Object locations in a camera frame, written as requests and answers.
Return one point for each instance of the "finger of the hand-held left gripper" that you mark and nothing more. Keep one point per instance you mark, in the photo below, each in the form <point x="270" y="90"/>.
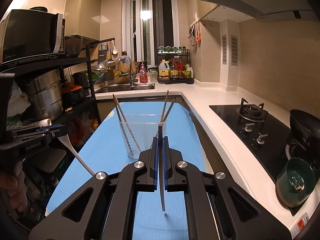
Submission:
<point x="50" y="128"/>
<point x="50" y="136"/>

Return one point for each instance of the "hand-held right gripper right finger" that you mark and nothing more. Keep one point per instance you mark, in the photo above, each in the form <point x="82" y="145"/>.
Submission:
<point x="166" y="180"/>

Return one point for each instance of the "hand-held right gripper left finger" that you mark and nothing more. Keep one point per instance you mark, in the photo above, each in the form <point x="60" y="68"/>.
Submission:
<point x="155" y="175"/>

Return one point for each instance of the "wooden chopstick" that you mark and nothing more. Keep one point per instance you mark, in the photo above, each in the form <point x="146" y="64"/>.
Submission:
<point x="163" y="202"/>
<point x="170" y="107"/>
<point x="123" y="115"/>
<point x="116" y="101"/>
<point x="165" y="105"/>

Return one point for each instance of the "clear plastic utensil container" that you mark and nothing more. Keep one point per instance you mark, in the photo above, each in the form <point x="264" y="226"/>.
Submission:
<point x="145" y="140"/>

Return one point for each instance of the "person's left hand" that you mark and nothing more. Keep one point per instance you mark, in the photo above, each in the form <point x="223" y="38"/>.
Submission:
<point x="15" y="185"/>

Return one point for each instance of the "white paper roll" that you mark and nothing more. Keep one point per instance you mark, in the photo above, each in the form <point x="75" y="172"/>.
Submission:
<point x="42" y="123"/>

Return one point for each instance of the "white plastic bag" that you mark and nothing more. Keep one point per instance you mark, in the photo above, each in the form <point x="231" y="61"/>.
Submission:
<point x="17" y="97"/>

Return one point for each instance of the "green food package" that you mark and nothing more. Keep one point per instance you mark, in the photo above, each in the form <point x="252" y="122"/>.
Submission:
<point x="15" y="122"/>

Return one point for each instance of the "grey box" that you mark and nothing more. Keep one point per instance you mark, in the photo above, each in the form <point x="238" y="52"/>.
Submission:
<point x="47" y="160"/>

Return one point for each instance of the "small beige object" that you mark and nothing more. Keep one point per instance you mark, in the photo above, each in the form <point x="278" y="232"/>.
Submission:
<point x="68" y="110"/>

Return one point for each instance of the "red plastic bag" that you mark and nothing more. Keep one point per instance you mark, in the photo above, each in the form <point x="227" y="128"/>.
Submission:
<point x="81" y="130"/>

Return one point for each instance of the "stacked steel steamer pot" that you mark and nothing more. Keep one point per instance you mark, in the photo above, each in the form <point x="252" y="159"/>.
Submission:
<point x="45" y="92"/>

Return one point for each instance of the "dark pot with orange lid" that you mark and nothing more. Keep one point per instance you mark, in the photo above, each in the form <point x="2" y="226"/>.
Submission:
<point x="73" y="95"/>

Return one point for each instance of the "blue table mat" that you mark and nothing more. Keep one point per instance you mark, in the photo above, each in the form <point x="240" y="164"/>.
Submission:
<point x="105" y="150"/>

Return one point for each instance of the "black metal shelf rack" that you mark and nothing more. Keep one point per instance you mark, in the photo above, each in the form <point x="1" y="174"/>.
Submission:
<point x="91" y="80"/>

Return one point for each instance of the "black microwave oven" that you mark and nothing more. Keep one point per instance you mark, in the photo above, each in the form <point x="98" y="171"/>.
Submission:
<point x="30" y="37"/>

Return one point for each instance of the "metal bowl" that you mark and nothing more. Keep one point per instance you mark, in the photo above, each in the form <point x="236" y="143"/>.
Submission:
<point x="100" y="70"/>

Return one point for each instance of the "steel kitchen sink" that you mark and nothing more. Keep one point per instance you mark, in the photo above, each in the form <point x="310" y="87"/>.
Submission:
<point x="120" y="88"/>

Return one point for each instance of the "dark bowl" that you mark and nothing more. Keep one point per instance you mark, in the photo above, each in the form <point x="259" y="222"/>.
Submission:
<point x="73" y="46"/>

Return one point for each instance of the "hanging metal grater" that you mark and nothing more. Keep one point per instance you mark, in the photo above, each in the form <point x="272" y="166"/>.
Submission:
<point x="102" y="55"/>

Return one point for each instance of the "wooden cutting board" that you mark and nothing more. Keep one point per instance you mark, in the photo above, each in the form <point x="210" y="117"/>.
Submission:
<point x="125" y="72"/>

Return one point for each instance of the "metal stove knob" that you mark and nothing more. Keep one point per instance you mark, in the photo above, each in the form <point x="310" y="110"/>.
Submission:
<point x="260" y="139"/>
<point x="247" y="128"/>

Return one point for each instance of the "metal sink faucet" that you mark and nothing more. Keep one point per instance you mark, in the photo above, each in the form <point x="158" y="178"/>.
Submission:
<point x="131" y="76"/>

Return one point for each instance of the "glass jar with lid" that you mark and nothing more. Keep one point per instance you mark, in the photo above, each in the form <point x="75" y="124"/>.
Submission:
<point x="153" y="76"/>

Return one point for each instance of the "pink dish soap bottle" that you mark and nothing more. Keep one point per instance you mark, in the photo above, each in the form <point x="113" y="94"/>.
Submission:
<point x="142" y="75"/>

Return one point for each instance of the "hanging white ladle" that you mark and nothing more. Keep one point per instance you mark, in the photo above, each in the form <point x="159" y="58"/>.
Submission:
<point x="114" y="50"/>

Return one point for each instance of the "blue and white cloth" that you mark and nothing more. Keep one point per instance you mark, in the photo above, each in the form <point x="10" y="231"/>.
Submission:
<point x="126" y="60"/>

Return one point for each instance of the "yellow label oil jug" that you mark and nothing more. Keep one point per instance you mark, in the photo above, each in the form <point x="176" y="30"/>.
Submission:
<point x="163" y="72"/>

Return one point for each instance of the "row of sauce bottles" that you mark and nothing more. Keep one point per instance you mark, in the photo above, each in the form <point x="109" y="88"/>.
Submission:
<point x="176" y="70"/>

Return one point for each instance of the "black burner grate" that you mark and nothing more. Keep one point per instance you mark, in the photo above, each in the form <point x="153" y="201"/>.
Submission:
<point x="293" y="145"/>
<point x="252" y="111"/>

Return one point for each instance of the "black glass gas cooktop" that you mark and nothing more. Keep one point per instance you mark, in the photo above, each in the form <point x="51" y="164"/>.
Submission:
<point x="272" y="132"/>

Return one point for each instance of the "black spice rack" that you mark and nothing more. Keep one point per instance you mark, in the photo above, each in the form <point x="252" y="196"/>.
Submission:
<point x="175" y="54"/>

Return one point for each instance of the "row of green-lidded spice jars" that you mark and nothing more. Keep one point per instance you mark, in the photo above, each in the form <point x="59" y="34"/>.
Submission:
<point x="170" y="48"/>

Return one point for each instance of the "green bowl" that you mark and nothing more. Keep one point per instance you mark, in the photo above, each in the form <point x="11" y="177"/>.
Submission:
<point x="295" y="180"/>

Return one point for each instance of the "sliding window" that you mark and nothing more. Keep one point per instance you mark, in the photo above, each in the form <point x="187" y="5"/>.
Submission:
<point x="145" y="30"/>

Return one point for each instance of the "hanging orange kitchen tool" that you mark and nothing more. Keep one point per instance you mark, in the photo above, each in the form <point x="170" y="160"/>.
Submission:
<point x="198" y="36"/>

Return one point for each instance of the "hanging metal kitchen scissors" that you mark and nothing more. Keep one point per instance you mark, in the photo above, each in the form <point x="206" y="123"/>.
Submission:
<point x="192" y="33"/>

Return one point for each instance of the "black wok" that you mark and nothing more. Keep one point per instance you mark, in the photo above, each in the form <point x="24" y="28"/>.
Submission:
<point x="303" y="125"/>

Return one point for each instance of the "grey wall vent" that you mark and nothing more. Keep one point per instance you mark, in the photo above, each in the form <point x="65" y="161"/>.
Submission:
<point x="234" y="50"/>
<point x="224" y="50"/>

